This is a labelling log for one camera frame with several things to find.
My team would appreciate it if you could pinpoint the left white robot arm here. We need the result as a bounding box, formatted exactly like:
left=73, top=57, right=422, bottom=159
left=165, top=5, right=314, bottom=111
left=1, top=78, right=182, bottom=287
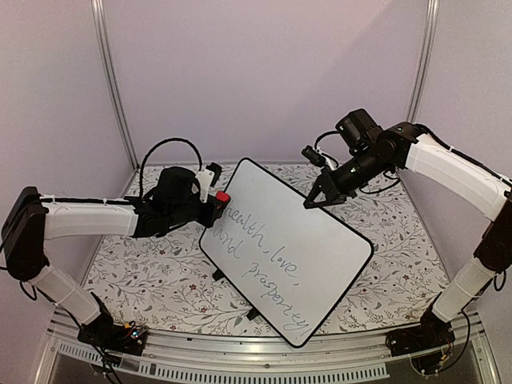
left=1, top=166, right=230, bottom=347

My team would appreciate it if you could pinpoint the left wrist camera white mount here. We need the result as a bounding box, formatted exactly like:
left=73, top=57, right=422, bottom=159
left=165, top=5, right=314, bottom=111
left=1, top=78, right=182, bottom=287
left=195, top=162, right=222, bottom=203

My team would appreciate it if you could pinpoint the aluminium frame post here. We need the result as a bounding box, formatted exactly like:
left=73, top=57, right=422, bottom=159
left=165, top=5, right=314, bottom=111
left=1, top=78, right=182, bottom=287
left=406, top=0, right=440, bottom=122
left=91, top=0, right=139, bottom=170

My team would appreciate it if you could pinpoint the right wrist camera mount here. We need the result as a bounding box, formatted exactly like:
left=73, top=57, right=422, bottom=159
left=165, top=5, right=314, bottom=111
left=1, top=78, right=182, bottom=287
left=301, top=146, right=338, bottom=170

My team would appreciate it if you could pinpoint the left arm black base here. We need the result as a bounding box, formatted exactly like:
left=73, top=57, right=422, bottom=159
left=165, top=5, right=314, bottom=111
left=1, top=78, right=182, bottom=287
left=78, top=313, right=147, bottom=356

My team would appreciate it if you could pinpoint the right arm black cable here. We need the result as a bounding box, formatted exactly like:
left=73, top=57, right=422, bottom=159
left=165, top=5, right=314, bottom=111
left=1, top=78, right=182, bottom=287
left=314, top=130, right=341, bottom=151

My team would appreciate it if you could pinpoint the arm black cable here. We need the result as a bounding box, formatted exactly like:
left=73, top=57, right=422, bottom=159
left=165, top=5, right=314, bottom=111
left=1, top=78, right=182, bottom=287
left=138, top=138, right=204, bottom=197
left=314, top=130, right=341, bottom=151

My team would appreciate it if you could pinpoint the red whiteboard eraser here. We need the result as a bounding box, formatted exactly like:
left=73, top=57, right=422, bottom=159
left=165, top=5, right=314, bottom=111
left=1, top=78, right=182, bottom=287
left=215, top=190, right=231, bottom=209

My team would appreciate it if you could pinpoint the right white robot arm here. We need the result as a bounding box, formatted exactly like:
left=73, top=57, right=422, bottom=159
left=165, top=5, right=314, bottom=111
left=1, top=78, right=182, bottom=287
left=302, top=109, right=511, bottom=349

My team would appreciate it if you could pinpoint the white whiteboard black frame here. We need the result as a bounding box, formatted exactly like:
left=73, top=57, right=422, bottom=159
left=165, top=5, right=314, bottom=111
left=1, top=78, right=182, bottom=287
left=199, top=158, right=374, bottom=348

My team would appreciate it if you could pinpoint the black whiteboard stand foot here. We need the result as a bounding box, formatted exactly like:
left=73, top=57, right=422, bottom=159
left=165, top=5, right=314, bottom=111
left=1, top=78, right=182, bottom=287
left=212, top=269, right=225, bottom=281

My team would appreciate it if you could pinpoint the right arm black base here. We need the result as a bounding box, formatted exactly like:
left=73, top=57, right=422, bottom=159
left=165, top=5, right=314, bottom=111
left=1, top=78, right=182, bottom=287
left=386, top=307, right=455, bottom=375

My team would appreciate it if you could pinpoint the right aluminium frame post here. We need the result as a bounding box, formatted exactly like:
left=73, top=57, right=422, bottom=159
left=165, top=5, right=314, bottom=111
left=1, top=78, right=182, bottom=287
left=406, top=0, right=440, bottom=122

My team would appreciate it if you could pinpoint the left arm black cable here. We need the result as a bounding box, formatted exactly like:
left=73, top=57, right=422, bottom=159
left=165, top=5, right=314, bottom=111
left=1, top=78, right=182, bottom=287
left=138, top=138, right=204, bottom=197

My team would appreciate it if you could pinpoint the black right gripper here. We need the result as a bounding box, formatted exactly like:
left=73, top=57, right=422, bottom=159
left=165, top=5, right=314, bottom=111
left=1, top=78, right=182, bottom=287
left=303, top=147, right=390, bottom=210

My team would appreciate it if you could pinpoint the left aluminium frame post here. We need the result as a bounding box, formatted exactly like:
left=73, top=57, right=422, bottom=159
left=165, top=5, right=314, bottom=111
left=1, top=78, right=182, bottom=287
left=91, top=0, right=139, bottom=170

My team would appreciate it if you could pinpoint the aluminium front rail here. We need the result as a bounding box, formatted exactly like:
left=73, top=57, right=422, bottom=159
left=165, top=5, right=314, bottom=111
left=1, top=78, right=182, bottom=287
left=35, top=310, right=504, bottom=383

